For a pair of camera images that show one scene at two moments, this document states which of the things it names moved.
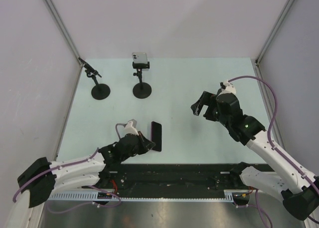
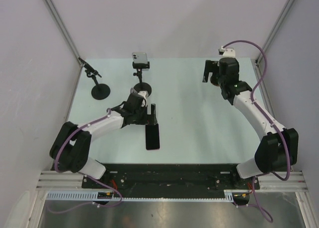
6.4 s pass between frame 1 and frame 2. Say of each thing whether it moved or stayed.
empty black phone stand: stayed
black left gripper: moved
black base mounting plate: stayed
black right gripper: moved
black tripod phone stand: stayed
